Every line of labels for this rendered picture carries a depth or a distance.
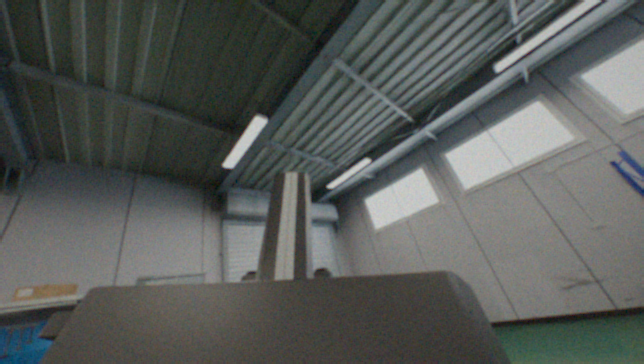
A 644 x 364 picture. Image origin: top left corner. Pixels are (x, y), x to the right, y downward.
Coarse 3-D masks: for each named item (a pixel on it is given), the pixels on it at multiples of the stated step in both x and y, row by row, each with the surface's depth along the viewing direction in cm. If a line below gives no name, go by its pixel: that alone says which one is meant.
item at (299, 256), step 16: (304, 176) 11; (304, 192) 10; (304, 208) 9; (288, 224) 8; (304, 224) 8; (288, 240) 7; (304, 240) 7; (288, 256) 7; (304, 256) 7; (288, 272) 7; (304, 272) 7; (320, 272) 7
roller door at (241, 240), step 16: (224, 224) 443; (240, 224) 467; (256, 224) 491; (320, 224) 626; (224, 240) 427; (240, 240) 452; (256, 240) 476; (320, 240) 602; (224, 256) 412; (240, 256) 436; (256, 256) 459; (320, 256) 572; (336, 256) 605; (224, 272) 398; (240, 272) 422; (336, 272) 583
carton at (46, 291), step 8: (16, 288) 224; (24, 288) 228; (32, 288) 231; (40, 288) 235; (48, 288) 238; (56, 288) 242; (64, 288) 246; (72, 288) 250; (16, 296) 222; (24, 296) 225; (32, 296) 229; (40, 296) 232; (48, 296) 235; (56, 296) 239
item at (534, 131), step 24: (504, 120) 413; (528, 120) 385; (552, 120) 361; (480, 144) 437; (504, 144) 407; (528, 144) 380; (552, 144) 356; (456, 168) 464; (480, 168) 431; (504, 168) 401
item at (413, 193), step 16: (416, 176) 528; (384, 192) 587; (400, 192) 552; (416, 192) 521; (432, 192) 494; (368, 208) 618; (384, 208) 579; (400, 208) 544; (416, 208) 515; (384, 224) 571
